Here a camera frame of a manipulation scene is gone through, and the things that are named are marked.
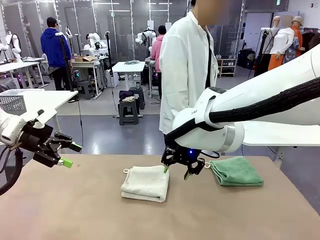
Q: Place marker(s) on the white cabinet box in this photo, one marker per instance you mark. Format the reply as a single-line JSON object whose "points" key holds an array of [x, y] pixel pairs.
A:
{"points": [[112, 80]]}

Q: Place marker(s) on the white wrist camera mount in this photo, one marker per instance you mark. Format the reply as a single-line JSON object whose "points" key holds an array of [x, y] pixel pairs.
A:
{"points": [[38, 123]]}

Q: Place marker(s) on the white perforated basket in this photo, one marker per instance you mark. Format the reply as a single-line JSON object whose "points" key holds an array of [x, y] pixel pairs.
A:
{"points": [[13, 102]]}

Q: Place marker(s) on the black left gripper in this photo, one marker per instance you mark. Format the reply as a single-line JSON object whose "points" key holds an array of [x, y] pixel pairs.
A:
{"points": [[37, 138]]}

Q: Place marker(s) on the grey step stool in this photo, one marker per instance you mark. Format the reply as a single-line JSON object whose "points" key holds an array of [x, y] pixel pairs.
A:
{"points": [[138, 91], [128, 103], [85, 83]]}

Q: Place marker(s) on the dark clothes pile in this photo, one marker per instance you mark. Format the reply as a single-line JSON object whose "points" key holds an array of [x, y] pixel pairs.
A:
{"points": [[126, 96]]}

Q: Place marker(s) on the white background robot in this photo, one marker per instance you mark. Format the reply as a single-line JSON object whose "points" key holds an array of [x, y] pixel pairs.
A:
{"points": [[97, 45], [16, 47], [146, 33]]}

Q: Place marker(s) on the black stand with white head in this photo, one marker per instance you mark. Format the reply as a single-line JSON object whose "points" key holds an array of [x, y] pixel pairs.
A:
{"points": [[65, 57]]}

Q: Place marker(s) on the seated person in white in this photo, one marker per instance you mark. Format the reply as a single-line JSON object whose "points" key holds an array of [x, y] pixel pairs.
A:
{"points": [[87, 47]]}

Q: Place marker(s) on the clothes rack with dark garments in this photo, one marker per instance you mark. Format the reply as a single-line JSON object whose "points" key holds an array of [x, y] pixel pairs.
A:
{"points": [[310, 40]]}

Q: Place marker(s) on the wooden shoe rack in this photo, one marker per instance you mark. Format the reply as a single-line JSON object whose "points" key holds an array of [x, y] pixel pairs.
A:
{"points": [[227, 67]]}

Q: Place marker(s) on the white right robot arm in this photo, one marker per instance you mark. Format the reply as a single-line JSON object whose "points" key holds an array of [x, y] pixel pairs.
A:
{"points": [[262, 82]]}

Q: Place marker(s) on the white angular side table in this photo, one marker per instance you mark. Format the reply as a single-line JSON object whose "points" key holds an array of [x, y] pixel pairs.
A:
{"points": [[50, 100]]}

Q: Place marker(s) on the grey background desk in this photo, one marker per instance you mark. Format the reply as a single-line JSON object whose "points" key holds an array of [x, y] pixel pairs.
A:
{"points": [[87, 65]]}

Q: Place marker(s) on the white terry towel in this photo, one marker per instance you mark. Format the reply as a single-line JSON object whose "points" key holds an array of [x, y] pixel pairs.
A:
{"points": [[145, 182]]}

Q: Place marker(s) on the person in white shirt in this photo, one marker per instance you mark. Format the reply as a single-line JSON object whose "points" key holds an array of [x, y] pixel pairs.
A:
{"points": [[185, 62]]}

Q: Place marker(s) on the mannequin with orange skirt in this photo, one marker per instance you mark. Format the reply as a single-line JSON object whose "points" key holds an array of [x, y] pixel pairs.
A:
{"points": [[275, 62]]}

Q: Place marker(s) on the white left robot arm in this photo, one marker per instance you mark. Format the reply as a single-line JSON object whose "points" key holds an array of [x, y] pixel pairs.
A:
{"points": [[10, 127]]}

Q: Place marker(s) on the black tripod stand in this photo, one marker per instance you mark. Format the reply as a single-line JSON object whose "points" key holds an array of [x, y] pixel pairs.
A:
{"points": [[262, 65]]}

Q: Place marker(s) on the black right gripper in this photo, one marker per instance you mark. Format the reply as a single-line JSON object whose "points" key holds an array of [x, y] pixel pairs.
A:
{"points": [[182, 155]]}

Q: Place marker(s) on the person in blue hoodie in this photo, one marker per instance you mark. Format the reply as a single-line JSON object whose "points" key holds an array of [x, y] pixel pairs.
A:
{"points": [[53, 47]]}

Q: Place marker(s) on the mannequin in white blouse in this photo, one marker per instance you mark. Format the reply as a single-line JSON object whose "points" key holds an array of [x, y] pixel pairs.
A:
{"points": [[285, 40]]}

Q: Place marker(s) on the thin black pole stand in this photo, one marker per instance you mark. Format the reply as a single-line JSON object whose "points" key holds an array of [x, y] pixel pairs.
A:
{"points": [[108, 50]]}

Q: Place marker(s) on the black luggage case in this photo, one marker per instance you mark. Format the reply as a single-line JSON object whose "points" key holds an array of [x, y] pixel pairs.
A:
{"points": [[246, 60]]}

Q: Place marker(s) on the cardboard box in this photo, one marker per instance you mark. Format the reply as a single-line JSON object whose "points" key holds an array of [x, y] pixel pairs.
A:
{"points": [[85, 59]]}

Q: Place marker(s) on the white background desk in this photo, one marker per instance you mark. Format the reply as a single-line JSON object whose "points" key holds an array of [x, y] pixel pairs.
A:
{"points": [[15, 65]]}

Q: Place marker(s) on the person in pink top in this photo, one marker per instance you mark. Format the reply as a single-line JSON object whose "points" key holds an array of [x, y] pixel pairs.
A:
{"points": [[157, 50]]}

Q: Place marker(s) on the white background table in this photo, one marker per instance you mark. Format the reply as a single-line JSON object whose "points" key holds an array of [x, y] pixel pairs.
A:
{"points": [[128, 67]]}

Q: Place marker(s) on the mint green terry towel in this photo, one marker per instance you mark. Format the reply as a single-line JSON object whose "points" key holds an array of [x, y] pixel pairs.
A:
{"points": [[237, 172]]}

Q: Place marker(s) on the mannequin with beige hat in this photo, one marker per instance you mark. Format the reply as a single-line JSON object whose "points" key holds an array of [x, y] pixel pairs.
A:
{"points": [[297, 32]]}

